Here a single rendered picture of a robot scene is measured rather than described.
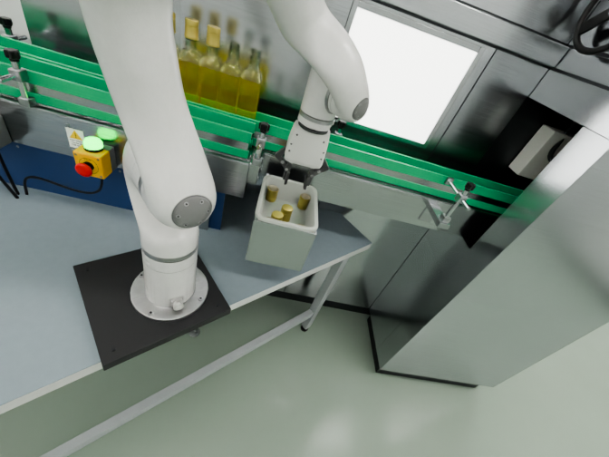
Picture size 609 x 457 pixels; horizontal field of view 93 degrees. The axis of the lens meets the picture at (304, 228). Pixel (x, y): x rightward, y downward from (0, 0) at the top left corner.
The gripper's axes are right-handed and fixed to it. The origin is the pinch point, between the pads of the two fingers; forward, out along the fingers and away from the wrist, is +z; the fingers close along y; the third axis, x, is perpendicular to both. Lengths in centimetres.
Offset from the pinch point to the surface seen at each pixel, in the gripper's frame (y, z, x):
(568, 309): -120, 26, 1
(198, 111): 31.3, -4.0, -16.5
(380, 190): -31.1, 5.7, -16.3
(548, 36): -66, -49, -37
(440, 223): -51, 6, -5
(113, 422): 40, 88, 38
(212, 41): 29.8, -21.6, -21.2
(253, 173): 12.0, 6.1, -7.1
